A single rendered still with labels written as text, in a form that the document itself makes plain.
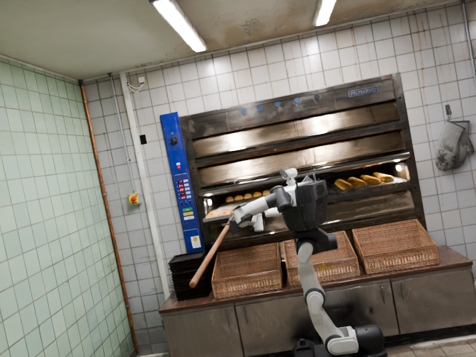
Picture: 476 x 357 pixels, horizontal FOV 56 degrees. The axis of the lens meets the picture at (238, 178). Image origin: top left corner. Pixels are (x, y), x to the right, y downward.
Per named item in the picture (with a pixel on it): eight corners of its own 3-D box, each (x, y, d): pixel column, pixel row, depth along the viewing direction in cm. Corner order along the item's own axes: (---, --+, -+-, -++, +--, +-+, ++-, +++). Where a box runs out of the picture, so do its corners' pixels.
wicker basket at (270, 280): (222, 281, 404) (216, 251, 403) (284, 271, 398) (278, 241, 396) (213, 299, 356) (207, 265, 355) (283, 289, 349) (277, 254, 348)
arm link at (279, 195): (271, 214, 290) (291, 205, 289) (269, 210, 282) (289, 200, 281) (265, 199, 295) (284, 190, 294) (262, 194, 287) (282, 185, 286)
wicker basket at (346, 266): (287, 271, 398) (281, 241, 396) (350, 261, 393) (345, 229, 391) (289, 288, 349) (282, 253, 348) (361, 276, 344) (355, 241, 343)
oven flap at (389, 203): (212, 245, 404) (209, 223, 409) (414, 210, 385) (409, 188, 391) (211, 244, 400) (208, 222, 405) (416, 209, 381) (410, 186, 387)
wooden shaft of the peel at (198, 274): (195, 287, 193) (194, 281, 193) (189, 289, 194) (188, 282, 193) (236, 217, 363) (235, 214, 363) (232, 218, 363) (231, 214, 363)
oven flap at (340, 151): (201, 188, 401) (198, 167, 407) (404, 150, 382) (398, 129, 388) (200, 187, 397) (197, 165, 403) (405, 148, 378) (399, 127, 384)
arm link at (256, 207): (236, 224, 283) (269, 209, 282) (229, 206, 289) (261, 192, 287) (241, 228, 294) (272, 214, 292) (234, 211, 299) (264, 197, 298)
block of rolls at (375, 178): (333, 185, 465) (333, 179, 464) (380, 176, 460) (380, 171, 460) (342, 190, 404) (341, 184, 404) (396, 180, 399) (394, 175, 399)
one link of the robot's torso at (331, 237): (336, 247, 312) (331, 222, 311) (338, 251, 299) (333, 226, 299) (297, 253, 316) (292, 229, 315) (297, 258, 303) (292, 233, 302)
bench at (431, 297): (186, 349, 414) (174, 288, 410) (456, 309, 389) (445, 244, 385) (172, 381, 358) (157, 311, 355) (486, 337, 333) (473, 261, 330)
